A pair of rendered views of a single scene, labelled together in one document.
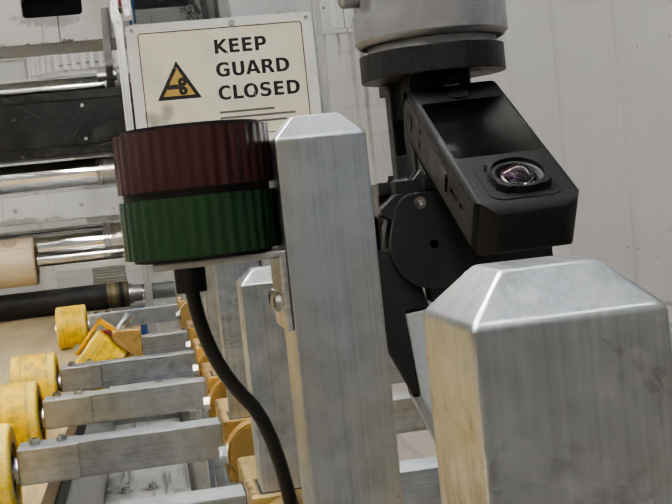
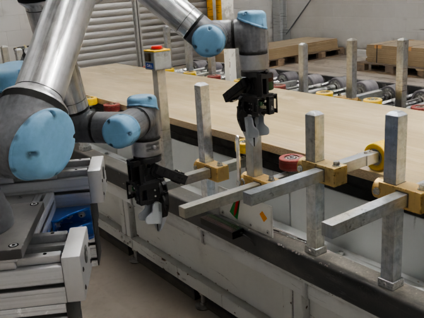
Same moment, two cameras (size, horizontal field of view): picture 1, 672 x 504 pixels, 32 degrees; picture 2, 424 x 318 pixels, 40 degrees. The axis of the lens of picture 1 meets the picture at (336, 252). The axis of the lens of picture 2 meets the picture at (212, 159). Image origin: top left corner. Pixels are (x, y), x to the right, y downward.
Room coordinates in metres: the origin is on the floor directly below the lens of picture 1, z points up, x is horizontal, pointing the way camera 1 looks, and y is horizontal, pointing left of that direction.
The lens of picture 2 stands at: (1.89, -0.86, 1.44)
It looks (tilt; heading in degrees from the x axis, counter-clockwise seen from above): 17 degrees down; 153
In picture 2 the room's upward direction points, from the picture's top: 4 degrees counter-clockwise
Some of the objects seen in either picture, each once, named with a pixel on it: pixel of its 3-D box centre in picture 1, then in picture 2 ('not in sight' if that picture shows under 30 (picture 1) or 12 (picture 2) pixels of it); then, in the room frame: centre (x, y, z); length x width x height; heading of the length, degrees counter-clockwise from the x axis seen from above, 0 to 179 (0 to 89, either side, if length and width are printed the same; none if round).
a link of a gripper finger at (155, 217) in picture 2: not in sight; (154, 218); (0.58, -0.37, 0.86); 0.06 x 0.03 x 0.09; 99
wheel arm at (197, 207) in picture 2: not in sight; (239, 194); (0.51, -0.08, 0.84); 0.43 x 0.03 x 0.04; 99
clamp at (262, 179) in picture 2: not in sight; (260, 183); (0.48, 0.01, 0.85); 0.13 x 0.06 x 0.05; 9
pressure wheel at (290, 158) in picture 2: not in sight; (292, 173); (0.48, 0.13, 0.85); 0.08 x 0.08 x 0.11
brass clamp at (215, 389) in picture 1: (230, 391); not in sight; (1.22, 0.13, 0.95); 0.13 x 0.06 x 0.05; 9
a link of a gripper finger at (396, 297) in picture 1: (420, 303); not in sight; (0.56, -0.04, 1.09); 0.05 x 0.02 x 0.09; 98
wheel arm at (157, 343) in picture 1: (263, 331); not in sight; (1.75, 0.12, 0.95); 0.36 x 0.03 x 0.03; 99
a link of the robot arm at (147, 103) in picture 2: not in sight; (142, 117); (0.56, -0.37, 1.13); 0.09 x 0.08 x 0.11; 135
